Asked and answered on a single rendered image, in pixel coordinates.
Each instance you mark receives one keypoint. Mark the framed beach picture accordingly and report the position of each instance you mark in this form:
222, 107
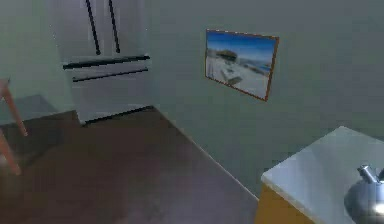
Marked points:
240, 63

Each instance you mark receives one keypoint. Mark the grey fridge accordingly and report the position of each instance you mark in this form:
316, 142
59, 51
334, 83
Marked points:
110, 90

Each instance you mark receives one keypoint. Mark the yellow counter with white top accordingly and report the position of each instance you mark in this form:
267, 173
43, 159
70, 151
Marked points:
320, 173

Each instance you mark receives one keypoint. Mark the silver metal kettle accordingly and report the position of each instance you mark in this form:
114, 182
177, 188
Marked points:
366, 200

